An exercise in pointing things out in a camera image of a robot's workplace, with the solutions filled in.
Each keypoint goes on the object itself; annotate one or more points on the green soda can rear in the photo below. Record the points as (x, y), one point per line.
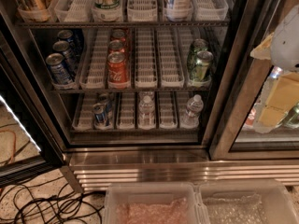
(197, 45)

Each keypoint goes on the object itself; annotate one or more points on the stainless fridge base grille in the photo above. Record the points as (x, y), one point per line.
(89, 170)

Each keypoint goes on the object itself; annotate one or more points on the green soda can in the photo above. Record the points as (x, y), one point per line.
(200, 67)
(197, 45)

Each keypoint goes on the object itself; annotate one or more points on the blue soda can front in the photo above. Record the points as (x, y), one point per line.
(59, 69)

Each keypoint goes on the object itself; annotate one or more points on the clear water bottle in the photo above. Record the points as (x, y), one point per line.
(194, 106)
(146, 115)

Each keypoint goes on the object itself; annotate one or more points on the blue soda can middle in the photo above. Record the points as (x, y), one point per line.
(64, 48)

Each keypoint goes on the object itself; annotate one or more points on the blue energy can rear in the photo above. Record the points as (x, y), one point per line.
(104, 99)

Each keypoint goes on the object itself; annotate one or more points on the red cola can front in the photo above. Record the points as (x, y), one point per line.
(117, 69)

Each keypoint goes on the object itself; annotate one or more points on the blue soda can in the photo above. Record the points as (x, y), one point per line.
(64, 48)
(69, 37)
(59, 69)

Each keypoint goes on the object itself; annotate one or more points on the blue energy can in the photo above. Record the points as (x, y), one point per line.
(104, 99)
(100, 115)

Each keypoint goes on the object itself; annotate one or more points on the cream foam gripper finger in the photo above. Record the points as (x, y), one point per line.
(262, 51)

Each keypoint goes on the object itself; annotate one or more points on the red cola can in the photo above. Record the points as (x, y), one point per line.
(116, 46)
(118, 34)
(117, 69)

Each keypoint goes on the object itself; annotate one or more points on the green soda can front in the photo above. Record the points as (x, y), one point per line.
(200, 67)

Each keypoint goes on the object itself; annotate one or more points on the open fridge door left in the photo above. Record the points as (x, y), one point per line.
(19, 105)

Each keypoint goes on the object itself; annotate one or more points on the red cola can middle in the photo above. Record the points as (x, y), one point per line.
(116, 46)

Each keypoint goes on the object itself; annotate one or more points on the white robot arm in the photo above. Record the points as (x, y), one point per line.
(281, 47)

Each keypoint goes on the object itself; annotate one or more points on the red cola can rear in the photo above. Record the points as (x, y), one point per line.
(118, 34)

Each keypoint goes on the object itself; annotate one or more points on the blue soda can rear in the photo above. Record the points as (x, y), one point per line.
(69, 37)

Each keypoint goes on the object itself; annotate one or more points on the blue energy can front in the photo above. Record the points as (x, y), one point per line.
(100, 115)

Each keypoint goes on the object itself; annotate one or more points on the clear bin pink bubble wrap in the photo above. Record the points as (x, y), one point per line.
(153, 203)

